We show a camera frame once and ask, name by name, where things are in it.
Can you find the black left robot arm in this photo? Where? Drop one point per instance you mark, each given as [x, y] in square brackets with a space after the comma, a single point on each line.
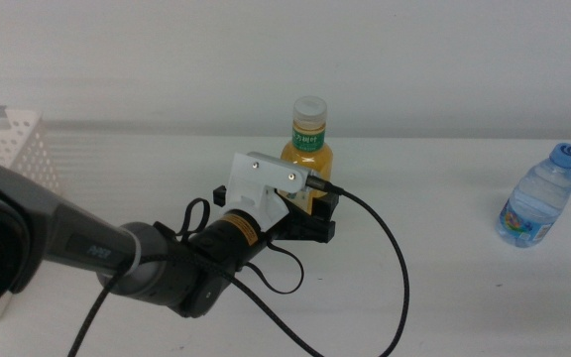
[77, 243]

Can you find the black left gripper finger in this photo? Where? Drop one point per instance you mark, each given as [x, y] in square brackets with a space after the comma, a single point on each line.
[326, 207]
[219, 196]

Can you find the clear water bottle blue cap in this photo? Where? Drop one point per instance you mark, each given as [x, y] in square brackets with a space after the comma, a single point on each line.
[538, 203]

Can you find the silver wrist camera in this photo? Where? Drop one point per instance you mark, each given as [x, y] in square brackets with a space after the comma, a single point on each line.
[278, 158]

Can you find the yellow tea bottle white cap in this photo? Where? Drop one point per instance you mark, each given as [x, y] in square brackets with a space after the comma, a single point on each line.
[310, 144]

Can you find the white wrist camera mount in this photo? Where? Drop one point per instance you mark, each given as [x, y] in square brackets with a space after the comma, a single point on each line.
[253, 193]

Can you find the white perforated plastic basket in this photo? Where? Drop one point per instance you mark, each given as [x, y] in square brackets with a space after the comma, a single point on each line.
[23, 144]

